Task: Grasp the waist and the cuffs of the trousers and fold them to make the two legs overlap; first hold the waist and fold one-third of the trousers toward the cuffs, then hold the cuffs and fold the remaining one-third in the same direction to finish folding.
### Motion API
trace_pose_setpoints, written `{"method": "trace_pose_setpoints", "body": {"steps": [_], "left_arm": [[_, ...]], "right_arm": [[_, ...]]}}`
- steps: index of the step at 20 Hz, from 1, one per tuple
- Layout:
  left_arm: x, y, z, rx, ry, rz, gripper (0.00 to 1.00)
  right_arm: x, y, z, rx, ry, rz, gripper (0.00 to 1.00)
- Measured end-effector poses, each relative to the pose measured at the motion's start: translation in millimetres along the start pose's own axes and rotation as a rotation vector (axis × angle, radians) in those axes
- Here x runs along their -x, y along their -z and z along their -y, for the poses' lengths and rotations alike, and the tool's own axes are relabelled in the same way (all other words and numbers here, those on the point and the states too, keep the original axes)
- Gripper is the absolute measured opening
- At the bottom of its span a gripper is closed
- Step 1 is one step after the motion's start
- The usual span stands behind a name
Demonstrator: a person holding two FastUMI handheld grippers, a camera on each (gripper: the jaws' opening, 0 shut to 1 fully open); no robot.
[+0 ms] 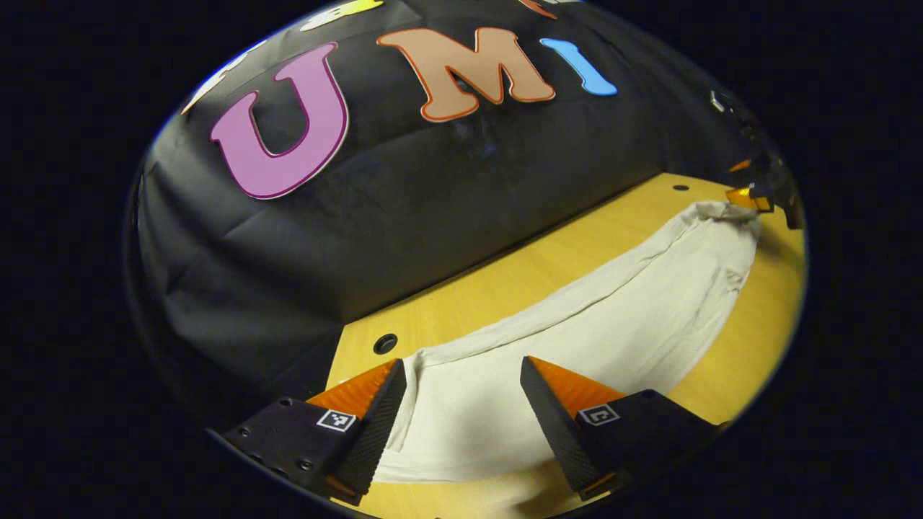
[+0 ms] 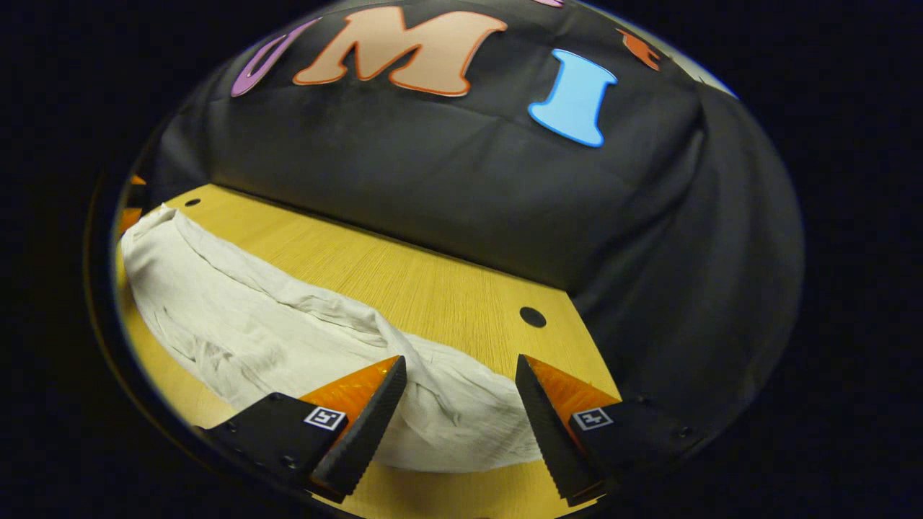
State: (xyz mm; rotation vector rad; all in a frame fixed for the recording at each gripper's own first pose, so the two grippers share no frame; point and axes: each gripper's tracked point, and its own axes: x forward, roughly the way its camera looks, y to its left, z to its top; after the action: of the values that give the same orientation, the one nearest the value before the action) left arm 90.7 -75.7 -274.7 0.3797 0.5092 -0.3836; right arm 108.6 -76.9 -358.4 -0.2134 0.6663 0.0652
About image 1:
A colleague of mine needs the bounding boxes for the black backdrop cloth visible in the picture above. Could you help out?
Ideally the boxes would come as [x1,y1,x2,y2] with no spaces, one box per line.
[126,0,801,433]

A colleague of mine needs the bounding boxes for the white jeans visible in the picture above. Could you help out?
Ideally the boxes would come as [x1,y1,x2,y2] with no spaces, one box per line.
[375,200,762,484]

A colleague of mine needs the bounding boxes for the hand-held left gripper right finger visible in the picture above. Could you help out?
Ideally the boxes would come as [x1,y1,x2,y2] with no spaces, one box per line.
[519,355,722,502]

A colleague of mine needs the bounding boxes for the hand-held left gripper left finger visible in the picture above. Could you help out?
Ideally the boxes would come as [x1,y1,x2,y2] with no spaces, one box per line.
[220,358,409,505]

